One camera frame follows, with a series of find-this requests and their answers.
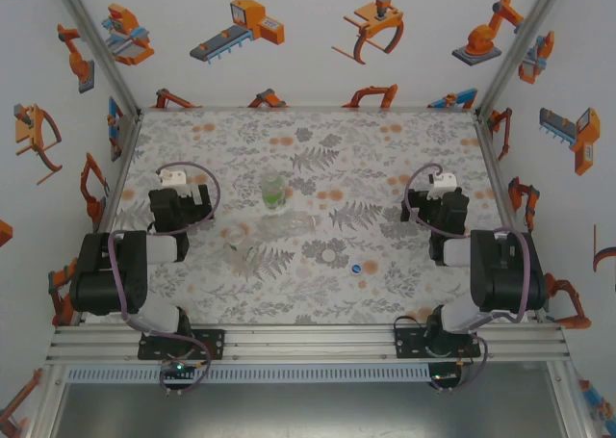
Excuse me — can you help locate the clear bottle dark green label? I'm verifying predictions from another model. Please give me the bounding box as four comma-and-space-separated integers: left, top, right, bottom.
224, 223, 265, 279

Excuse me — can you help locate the white slotted cable duct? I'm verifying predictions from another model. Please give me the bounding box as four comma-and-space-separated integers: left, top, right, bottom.
62, 364, 431, 384

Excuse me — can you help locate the wide grooved aluminium rail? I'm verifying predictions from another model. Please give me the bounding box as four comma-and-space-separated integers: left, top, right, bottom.
45, 324, 573, 365

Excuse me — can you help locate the purple left arm base cable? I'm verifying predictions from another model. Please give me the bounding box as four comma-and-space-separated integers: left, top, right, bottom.
160, 334, 214, 399

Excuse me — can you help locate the thin aluminium frame rail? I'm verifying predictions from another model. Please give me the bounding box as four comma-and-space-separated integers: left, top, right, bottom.
138, 104, 481, 115

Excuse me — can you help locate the aluminium frame post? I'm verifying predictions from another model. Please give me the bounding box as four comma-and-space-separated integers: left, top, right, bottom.
475, 0, 573, 116
47, 0, 143, 116

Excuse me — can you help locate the purple arm base cable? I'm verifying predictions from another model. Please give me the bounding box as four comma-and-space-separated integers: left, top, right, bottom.
160, 334, 214, 399
429, 334, 490, 396

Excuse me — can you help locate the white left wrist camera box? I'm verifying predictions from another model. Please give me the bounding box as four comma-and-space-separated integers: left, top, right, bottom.
157, 167, 190, 190

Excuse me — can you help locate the aluminium frame leg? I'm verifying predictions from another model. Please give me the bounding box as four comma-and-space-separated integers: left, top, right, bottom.
27, 363, 67, 438
545, 360, 602, 438

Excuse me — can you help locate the floral patterned table mat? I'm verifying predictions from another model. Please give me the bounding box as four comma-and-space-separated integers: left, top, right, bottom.
98, 110, 533, 326

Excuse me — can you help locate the clear unlabelled plastic bottle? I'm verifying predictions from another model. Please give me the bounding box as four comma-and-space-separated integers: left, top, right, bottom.
257, 211, 322, 238

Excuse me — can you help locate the purple right arm base cable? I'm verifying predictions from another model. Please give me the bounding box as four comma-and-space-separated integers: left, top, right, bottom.
429, 334, 490, 396

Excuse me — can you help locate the aluminium frame side rail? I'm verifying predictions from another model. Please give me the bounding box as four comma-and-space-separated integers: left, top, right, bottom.
89, 110, 144, 237
474, 108, 550, 323

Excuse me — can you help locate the clear bottle light green label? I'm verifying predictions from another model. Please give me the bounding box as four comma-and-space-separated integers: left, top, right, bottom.
259, 167, 289, 214

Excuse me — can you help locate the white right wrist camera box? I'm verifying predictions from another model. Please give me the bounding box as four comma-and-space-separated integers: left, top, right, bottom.
429, 171, 458, 192

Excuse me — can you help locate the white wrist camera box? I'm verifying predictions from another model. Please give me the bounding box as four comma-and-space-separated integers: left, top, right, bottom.
157, 167, 190, 190
429, 171, 458, 192

